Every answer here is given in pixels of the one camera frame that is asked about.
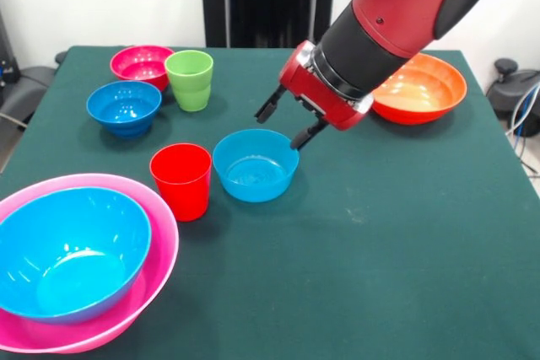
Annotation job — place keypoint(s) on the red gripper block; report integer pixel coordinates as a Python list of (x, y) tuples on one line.
[(320, 98)]

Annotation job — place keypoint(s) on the small light blue ridged bowl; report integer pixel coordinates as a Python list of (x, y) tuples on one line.
[(253, 166)]

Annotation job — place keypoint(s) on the green cup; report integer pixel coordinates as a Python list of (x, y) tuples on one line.
[(190, 86)]

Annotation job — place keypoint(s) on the small dark blue bowl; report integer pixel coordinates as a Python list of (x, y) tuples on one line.
[(124, 107)]

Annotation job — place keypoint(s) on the large pink bowl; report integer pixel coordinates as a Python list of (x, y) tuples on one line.
[(164, 242)]

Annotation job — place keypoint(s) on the large blue bowl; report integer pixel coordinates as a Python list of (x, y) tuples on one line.
[(71, 250)]

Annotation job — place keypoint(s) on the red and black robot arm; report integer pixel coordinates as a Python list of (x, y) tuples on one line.
[(405, 6)]

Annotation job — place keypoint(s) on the red cup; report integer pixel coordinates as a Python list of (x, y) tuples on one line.
[(181, 183)]

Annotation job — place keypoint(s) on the dark green tablecloth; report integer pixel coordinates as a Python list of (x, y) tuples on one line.
[(337, 250)]

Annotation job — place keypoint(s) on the large orange bowl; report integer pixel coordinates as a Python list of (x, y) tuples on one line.
[(426, 94)]

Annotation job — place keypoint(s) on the small pink-red bowl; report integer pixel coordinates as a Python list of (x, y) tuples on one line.
[(139, 65)]

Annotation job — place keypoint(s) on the black floor stand base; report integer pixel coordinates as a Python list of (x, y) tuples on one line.
[(506, 86), (29, 86)]

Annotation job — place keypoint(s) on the black round knob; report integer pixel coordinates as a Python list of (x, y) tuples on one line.
[(61, 57)]

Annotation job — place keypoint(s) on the black equipment rack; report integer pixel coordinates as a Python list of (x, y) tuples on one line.
[(6, 60)]

